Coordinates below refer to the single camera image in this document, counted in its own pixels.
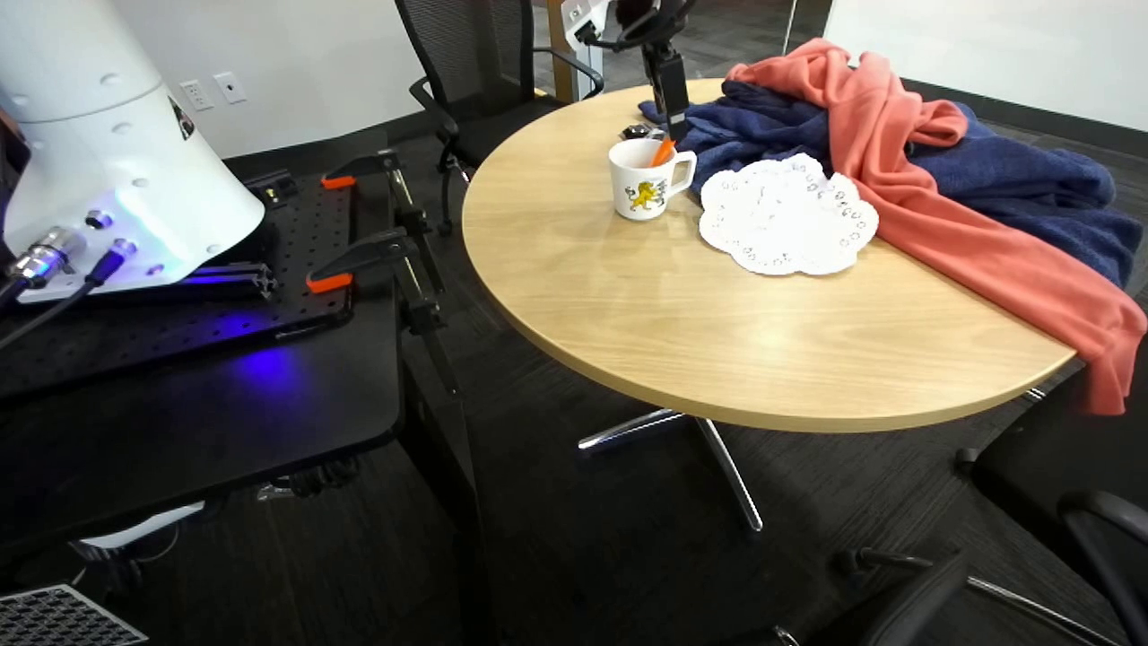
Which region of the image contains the white lace doily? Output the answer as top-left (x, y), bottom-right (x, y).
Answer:
top-left (698, 156), bottom-right (880, 278)

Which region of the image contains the orange handled clamp lower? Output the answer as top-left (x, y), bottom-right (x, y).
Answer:
top-left (190, 204), bottom-right (440, 315)

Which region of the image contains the orange handled clamp upper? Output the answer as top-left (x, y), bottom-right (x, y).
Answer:
top-left (246, 149), bottom-right (406, 202)

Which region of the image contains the orange handled clamp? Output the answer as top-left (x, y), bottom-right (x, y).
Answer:
top-left (246, 149), bottom-right (406, 202)
top-left (190, 204), bottom-right (440, 315)

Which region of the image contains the white ceramic mug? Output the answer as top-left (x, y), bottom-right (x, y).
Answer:
top-left (606, 139), bottom-right (696, 222)

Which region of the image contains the orange cloth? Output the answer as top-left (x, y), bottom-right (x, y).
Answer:
top-left (728, 40), bottom-right (1144, 416)

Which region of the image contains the black armchair lower right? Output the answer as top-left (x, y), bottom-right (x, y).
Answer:
top-left (765, 357), bottom-right (1148, 646)

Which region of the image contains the orange marker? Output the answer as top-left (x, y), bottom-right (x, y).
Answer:
top-left (650, 136), bottom-right (678, 166)

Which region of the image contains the black mesh office chair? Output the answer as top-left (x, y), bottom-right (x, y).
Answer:
top-left (393, 0), bottom-right (603, 233)

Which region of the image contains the black camera tripod stand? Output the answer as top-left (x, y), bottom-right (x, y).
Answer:
top-left (574, 0), bottom-right (696, 139)

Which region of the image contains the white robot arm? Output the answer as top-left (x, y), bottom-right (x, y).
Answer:
top-left (0, 0), bottom-right (264, 307)

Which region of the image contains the round wooden table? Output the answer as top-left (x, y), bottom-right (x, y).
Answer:
top-left (463, 86), bottom-right (1074, 452)

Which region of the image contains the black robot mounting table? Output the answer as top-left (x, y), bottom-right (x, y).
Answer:
top-left (0, 166), bottom-right (479, 604)

